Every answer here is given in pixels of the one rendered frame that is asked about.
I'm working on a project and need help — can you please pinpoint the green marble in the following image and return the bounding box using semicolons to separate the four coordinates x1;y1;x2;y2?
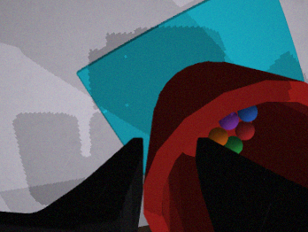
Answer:
223;136;243;154

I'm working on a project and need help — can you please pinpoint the purple marble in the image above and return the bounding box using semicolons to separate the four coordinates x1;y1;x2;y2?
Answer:
219;112;239;130

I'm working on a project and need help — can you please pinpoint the dark red marble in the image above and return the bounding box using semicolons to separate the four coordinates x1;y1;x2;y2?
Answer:
235;120;254;141

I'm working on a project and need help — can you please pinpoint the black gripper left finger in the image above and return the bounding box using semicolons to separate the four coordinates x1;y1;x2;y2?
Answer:
0;137;143;232

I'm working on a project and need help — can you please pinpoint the blue marble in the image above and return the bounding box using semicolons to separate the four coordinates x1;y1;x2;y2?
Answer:
237;105;258;122

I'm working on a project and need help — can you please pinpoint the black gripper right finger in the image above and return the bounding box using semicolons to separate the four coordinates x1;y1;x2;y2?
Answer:
195;137;308;232

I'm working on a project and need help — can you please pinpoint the tan wooden beam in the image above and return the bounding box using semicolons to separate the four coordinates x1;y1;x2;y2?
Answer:
137;226;151;232

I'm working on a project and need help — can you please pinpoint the dark red cup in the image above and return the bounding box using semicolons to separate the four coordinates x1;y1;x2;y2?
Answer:
143;61;308;232

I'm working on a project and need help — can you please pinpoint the orange marble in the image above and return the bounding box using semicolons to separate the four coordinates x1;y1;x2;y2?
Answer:
208;127;228;145

